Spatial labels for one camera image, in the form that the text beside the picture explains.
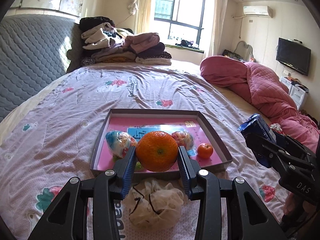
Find green fuzzy curved toy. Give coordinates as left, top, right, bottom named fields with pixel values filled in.
left=112, top=155, right=144, bottom=171

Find pink quilted duvet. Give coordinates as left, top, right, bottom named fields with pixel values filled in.
left=200, top=56, right=319, bottom=152

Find small orange mandarin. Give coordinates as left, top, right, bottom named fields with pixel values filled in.
left=197, top=143, right=214, bottom=159

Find cream curtain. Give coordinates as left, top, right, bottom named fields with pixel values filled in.
left=127, top=0, right=155, bottom=34
left=203, top=0, right=228, bottom=57

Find shallow grey cardboard box lid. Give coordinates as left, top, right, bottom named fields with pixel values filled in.
left=90, top=109, right=232, bottom=177

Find blue surprise egg toy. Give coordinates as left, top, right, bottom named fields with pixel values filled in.
left=105, top=131, right=137, bottom=159

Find blue snack packet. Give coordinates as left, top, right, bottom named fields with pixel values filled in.
left=236, top=113, right=277, bottom=168

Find pink Chinese exercise book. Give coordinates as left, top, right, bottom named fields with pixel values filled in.
left=92, top=114, right=225, bottom=171

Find pile of folded clothes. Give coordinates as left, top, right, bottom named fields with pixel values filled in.
left=79, top=16, right=172, bottom=67

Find large orange mandarin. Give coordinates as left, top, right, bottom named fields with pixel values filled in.
left=135, top=131, right=178, bottom=172

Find clothes on window sill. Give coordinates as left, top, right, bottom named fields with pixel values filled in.
left=175, top=40, right=199, bottom=50

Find grey quilted headboard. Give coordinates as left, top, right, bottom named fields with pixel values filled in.
left=1, top=14, right=82, bottom=119

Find white wall air conditioner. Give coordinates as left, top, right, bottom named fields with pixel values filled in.
left=243, top=5, right=273, bottom=18

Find pink strawberry print bedsheet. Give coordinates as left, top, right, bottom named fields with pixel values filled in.
left=1, top=62, right=288, bottom=239

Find pink surprise egg toy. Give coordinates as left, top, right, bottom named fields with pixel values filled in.
left=171, top=131, right=194, bottom=151

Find cream curtain left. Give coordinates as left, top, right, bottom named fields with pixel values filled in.
left=127, top=0, right=155, bottom=34

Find small colourful toy figure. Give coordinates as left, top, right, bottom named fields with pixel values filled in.
left=270, top=123, right=284, bottom=134

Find cream mesh drawstring bag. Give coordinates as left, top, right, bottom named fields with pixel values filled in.
left=123, top=178, right=184, bottom=232

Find cream curtain right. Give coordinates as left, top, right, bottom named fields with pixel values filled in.
left=203, top=0, right=228, bottom=57

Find dark framed window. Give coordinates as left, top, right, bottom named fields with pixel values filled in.
left=152, top=0, right=206, bottom=47

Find black wall television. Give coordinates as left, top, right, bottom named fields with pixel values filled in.
left=276, top=38, right=311, bottom=76

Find white drawer cabinet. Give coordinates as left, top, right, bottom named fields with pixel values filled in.
left=280, top=76, right=309, bottom=111

